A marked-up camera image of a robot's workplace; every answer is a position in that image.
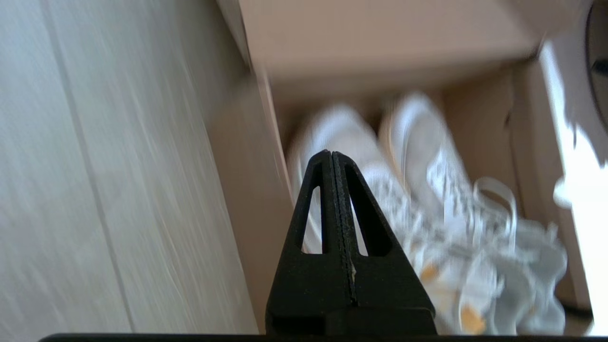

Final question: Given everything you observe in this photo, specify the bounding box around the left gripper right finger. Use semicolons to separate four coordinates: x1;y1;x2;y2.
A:
332;151;437;334

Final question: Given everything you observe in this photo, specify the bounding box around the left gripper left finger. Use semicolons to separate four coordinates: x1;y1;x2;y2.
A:
265;150;355;334

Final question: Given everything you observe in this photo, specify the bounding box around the white sneaker orange insole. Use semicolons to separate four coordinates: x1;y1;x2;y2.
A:
287;104;490;335

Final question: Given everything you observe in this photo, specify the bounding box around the brown cardboard shoe box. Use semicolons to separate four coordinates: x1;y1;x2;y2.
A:
204;0;594;333

